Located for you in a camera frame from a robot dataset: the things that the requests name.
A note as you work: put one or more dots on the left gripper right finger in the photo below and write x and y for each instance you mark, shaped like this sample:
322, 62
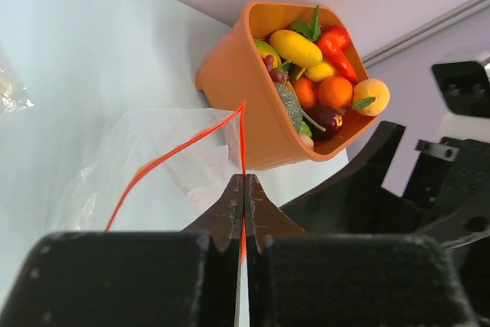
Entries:
300, 279

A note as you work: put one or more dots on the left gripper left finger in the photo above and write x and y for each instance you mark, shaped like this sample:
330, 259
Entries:
185, 278

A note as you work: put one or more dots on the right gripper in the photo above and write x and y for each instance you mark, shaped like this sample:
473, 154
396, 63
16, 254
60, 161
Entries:
446, 197

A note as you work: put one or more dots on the clear zip top bag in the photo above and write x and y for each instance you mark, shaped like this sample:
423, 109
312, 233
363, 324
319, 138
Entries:
156, 170

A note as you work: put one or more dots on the yellow orange peach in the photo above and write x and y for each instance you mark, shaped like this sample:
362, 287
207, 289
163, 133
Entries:
370, 97

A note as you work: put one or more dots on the red grape bunch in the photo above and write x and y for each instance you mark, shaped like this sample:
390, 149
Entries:
277, 74

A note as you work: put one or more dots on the dark purple eggplant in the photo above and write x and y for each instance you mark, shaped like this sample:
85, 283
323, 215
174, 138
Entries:
326, 117

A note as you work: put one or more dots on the orange tangerine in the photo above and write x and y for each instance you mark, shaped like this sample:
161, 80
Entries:
335, 92

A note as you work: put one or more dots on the green netted melon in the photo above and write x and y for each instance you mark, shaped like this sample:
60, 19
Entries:
291, 104

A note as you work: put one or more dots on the red chili pepper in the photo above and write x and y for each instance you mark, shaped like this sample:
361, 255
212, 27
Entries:
332, 43

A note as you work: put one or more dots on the orange plastic bin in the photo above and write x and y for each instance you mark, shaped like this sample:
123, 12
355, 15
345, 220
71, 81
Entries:
232, 74

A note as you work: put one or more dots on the green yellow mango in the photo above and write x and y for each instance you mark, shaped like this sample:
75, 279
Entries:
265, 50

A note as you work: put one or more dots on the pile of clear bags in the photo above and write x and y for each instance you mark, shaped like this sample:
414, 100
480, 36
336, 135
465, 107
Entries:
14, 96

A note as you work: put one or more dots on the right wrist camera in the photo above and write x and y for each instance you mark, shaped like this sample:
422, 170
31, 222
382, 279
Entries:
464, 85

